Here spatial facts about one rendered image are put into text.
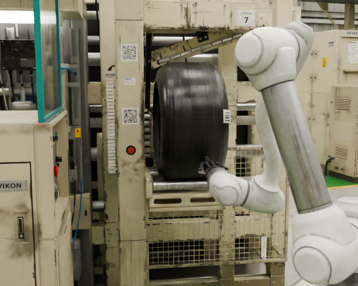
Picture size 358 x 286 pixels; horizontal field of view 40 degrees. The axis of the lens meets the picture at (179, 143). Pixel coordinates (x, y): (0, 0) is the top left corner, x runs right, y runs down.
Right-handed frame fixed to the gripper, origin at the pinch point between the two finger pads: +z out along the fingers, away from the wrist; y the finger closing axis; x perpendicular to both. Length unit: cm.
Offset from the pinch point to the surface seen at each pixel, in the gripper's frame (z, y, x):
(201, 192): 11.9, 0.0, 18.7
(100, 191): 92, 49, 47
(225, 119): 4.1, -8.6, -17.8
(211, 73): 17.2, -4.5, -36.2
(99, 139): 100, 49, 15
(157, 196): 8.7, 20.9, 18.4
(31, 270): -56, 67, 16
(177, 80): 13.0, 11.6, -33.6
